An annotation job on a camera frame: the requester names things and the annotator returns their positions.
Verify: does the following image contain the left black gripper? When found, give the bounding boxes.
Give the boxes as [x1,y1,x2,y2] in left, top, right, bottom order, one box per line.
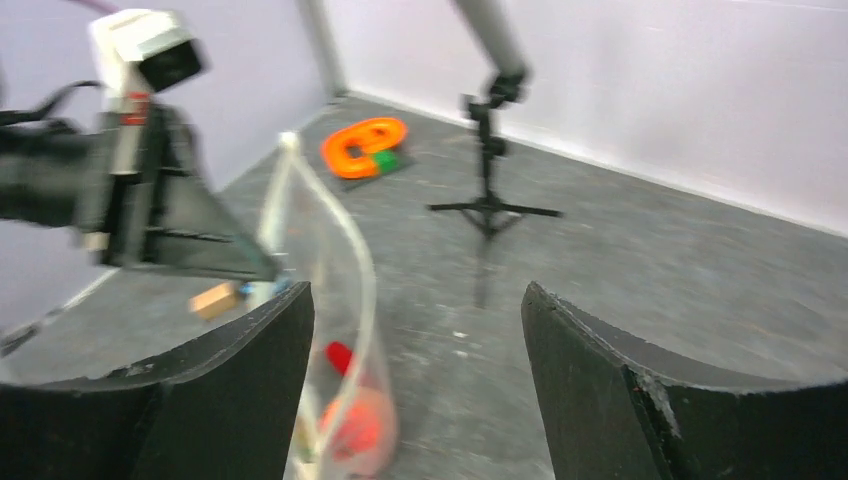
[76,103,279,281]

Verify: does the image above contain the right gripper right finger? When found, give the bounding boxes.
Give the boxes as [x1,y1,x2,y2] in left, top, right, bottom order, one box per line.
[521,282,847,479]

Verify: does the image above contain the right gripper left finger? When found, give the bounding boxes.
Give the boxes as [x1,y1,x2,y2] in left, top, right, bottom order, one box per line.
[1,282,314,480]

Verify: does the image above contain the clear dotted zip top bag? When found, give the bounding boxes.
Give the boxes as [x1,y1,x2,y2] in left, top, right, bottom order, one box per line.
[257,132,398,479]

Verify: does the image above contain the red chili pepper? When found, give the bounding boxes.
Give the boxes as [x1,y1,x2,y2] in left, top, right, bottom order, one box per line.
[324,341,354,377]

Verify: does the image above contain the pink peach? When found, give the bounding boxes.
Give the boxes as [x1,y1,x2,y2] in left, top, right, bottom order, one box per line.
[329,387,391,475]

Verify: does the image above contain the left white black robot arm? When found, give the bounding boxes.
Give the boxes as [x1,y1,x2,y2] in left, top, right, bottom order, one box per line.
[1,87,281,282]

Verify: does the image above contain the small wooden block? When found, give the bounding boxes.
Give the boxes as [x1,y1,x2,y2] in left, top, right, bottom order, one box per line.
[188,283,242,321]

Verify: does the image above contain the silver microphone on tripod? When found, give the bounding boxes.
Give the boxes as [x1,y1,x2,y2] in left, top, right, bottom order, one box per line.
[428,0,564,308]

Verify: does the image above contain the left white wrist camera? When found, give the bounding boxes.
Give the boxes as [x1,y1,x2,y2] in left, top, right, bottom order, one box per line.
[88,8,205,113]

